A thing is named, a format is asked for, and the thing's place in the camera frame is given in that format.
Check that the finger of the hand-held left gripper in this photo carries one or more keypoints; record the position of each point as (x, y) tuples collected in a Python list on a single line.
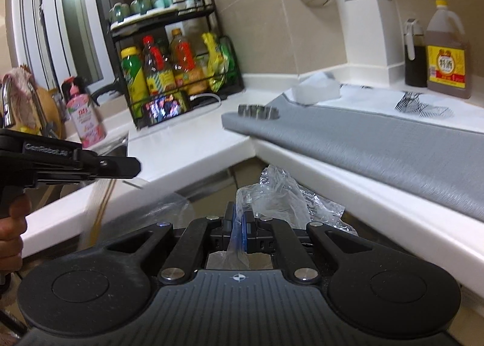
[(117, 167)]

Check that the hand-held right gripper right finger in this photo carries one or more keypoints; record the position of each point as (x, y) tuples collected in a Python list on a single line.
[(248, 232)]

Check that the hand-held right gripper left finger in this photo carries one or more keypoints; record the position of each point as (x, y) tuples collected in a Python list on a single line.
[(231, 227)]

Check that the clear plastic film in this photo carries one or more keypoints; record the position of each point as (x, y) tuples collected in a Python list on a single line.
[(151, 198)]

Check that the clear plastic bag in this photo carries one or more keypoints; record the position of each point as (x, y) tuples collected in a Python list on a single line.
[(279, 194)]

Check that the person's left hand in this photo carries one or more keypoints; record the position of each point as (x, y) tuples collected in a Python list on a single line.
[(11, 240)]

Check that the pink dish soap bottle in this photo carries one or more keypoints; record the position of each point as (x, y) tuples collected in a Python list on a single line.
[(85, 119)]

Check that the wooden cutting board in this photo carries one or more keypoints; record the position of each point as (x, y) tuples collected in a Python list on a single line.
[(51, 104)]

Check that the chrome faucet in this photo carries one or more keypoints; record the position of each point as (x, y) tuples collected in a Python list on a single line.
[(8, 108)]

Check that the pink cloth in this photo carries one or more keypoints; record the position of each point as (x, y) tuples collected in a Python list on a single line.
[(22, 92)]

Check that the black smartphone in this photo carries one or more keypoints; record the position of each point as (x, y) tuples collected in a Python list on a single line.
[(164, 108)]

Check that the green label oil bottle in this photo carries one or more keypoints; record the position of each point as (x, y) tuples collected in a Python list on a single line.
[(134, 81)]

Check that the segmented metal piece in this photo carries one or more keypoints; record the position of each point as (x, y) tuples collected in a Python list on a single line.
[(259, 111)]

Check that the yellow green snack bag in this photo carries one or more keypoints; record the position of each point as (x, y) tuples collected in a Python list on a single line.
[(215, 58)]

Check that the grey and white printed mat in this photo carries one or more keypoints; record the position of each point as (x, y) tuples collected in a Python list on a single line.
[(359, 134)]

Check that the black metal kitchen rack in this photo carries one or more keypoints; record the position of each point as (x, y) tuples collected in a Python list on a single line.
[(162, 18)]

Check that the white folded paper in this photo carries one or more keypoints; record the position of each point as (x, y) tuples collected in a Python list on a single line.
[(315, 91)]

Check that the dark sauce dispenser bottle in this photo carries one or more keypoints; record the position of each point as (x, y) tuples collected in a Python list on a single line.
[(415, 66)]

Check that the large cooking wine jug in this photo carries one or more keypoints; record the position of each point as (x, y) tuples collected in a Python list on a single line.
[(448, 66)]

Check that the white window frame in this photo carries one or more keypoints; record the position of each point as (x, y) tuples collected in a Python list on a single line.
[(49, 9)]

